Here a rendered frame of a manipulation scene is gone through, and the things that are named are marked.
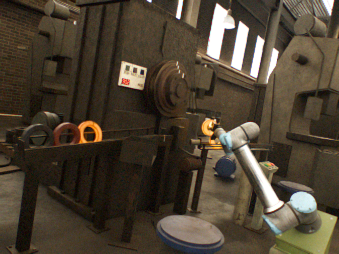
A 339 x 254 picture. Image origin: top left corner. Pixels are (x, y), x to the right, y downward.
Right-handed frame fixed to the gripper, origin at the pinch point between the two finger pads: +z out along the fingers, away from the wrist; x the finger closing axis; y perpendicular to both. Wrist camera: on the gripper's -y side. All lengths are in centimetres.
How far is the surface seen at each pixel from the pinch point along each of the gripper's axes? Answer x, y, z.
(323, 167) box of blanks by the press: -164, -33, 10
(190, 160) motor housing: 18.8, -28.3, -22.5
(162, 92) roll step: 60, 29, -22
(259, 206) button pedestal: -44, -50, -54
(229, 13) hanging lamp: -356, 159, 865
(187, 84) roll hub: 37, 36, -9
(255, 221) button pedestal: -44, -63, -58
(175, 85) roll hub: 50, 36, -18
